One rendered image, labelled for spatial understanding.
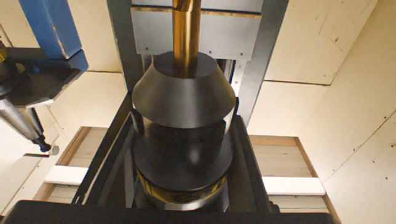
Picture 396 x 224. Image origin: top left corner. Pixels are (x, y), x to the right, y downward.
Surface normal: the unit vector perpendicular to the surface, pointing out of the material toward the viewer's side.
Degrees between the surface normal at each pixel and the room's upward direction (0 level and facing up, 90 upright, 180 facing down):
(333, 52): 90
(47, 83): 180
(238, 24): 88
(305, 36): 90
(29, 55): 180
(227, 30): 91
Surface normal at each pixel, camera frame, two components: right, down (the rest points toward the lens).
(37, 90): 0.06, -0.75
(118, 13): -0.01, 0.65
